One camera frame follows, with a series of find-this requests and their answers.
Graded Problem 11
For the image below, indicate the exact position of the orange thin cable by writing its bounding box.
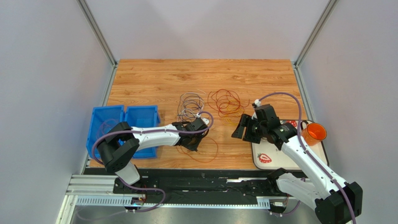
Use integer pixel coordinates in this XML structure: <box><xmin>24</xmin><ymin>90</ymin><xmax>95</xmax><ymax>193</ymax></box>
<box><xmin>175</xmin><ymin>136</ymin><xmax>219</xmax><ymax>164</ymax></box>

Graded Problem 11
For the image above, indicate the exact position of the red thin cable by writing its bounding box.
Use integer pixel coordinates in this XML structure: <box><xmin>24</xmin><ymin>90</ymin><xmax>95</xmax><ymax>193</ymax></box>
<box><xmin>207</xmin><ymin>89</ymin><xmax>250</xmax><ymax>116</ymax></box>

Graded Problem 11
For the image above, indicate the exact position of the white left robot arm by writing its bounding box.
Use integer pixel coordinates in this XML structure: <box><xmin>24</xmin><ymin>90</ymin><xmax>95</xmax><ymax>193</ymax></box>
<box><xmin>93</xmin><ymin>117</ymin><xmax>212</xmax><ymax>185</ymax></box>

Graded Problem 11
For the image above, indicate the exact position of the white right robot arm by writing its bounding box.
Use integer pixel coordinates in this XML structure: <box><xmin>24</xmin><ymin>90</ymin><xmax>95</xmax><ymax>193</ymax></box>
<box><xmin>232</xmin><ymin>105</ymin><xmax>363</xmax><ymax>224</ymax></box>

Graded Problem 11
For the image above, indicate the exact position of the strawberry print tray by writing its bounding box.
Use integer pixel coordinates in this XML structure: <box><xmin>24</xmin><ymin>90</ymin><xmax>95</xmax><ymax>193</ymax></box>
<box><xmin>251</xmin><ymin>120</ymin><xmax>329</xmax><ymax>171</ymax></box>

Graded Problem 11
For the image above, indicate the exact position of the orange plastic cup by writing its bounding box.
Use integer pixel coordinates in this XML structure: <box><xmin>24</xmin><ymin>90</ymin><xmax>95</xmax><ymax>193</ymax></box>
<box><xmin>300</xmin><ymin>120</ymin><xmax>327</xmax><ymax>146</ymax></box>

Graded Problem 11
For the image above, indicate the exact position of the blue plastic bin right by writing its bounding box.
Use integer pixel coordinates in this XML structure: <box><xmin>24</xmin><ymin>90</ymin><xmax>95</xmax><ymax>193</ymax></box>
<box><xmin>123</xmin><ymin>105</ymin><xmax>160</xmax><ymax>159</ymax></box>

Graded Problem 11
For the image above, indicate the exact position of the blue plastic bin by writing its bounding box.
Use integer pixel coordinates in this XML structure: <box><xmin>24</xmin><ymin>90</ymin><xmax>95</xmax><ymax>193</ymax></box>
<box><xmin>86</xmin><ymin>105</ymin><xmax>125</xmax><ymax>158</ymax></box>
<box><xmin>123</xmin><ymin>105</ymin><xmax>160</xmax><ymax>159</ymax></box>

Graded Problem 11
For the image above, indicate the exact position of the blue plastic bin left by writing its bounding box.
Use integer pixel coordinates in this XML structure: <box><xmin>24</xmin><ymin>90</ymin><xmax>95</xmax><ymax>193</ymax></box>
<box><xmin>86</xmin><ymin>105</ymin><xmax>125</xmax><ymax>158</ymax></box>

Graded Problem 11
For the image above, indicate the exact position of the yellow thin cable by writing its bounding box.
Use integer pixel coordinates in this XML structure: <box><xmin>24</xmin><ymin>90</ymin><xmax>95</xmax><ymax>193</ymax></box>
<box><xmin>221</xmin><ymin>105</ymin><xmax>245</xmax><ymax>126</ymax></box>

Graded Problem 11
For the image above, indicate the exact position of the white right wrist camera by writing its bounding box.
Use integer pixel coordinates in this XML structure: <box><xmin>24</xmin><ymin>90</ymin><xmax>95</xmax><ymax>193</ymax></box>
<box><xmin>252</xmin><ymin>99</ymin><xmax>262</xmax><ymax>109</ymax></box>

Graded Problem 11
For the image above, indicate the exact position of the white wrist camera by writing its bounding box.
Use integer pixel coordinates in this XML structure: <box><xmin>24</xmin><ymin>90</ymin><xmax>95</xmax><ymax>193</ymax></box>
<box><xmin>252</xmin><ymin>99</ymin><xmax>262</xmax><ymax>109</ymax></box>
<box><xmin>196</xmin><ymin>114</ymin><xmax>210</xmax><ymax>125</ymax></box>

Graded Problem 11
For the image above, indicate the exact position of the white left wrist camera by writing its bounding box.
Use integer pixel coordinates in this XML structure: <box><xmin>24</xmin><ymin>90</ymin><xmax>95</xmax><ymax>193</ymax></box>
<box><xmin>196</xmin><ymin>114</ymin><xmax>210</xmax><ymax>125</ymax></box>

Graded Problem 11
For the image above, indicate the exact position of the white thin cable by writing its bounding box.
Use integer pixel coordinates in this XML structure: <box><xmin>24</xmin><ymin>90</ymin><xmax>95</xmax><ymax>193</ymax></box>
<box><xmin>177</xmin><ymin>89</ymin><xmax>207</xmax><ymax>122</ymax></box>

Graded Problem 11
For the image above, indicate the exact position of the slotted white cable duct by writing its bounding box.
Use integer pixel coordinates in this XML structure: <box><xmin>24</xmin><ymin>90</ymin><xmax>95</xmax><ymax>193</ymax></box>
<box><xmin>75</xmin><ymin>196</ymin><xmax>270</xmax><ymax>210</ymax></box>

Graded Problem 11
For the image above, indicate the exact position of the aluminium frame post right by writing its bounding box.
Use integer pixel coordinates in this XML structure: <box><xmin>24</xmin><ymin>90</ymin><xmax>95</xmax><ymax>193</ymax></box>
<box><xmin>294</xmin><ymin>0</ymin><xmax>339</xmax><ymax>68</ymax></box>

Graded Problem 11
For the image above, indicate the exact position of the aluminium frame post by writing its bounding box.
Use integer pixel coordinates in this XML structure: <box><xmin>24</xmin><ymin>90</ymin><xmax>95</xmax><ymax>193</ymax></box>
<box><xmin>77</xmin><ymin>0</ymin><xmax>117</xmax><ymax>67</ymax></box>
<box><xmin>294</xmin><ymin>0</ymin><xmax>339</xmax><ymax>68</ymax></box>

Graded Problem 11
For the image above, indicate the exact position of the aluminium frame post left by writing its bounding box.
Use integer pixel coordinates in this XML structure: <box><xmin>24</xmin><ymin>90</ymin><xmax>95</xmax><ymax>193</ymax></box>
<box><xmin>77</xmin><ymin>0</ymin><xmax>117</xmax><ymax>67</ymax></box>

